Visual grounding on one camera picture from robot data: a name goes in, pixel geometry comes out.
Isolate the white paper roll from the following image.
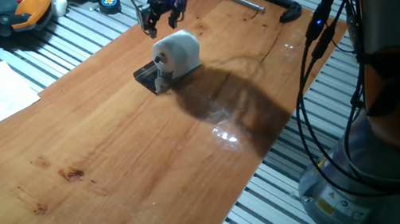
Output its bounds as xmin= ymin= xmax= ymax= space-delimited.
xmin=148 ymin=25 xmax=208 ymax=84

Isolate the metal roll holder shelf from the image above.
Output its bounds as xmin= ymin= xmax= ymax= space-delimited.
xmin=130 ymin=49 xmax=204 ymax=102

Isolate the glossy wooden board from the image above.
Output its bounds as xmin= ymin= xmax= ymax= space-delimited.
xmin=0 ymin=0 xmax=354 ymax=224

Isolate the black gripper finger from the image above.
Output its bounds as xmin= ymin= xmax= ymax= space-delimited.
xmin=166 ymin=0 xmax=185 ymax=31
xmin=131 ymin=1 xmax=164 ymax=40

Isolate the round black blue puck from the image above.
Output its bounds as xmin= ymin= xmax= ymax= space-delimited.
xmin=97 ymin=0 xmax=124 ymax=17

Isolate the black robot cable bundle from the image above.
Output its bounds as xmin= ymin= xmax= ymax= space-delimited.
xmin=280 ymin=0 xmax=400 ymax=203

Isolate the small white object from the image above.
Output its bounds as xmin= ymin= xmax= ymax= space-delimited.
xmin=45 ymin=0 xmax=69 ymax=19

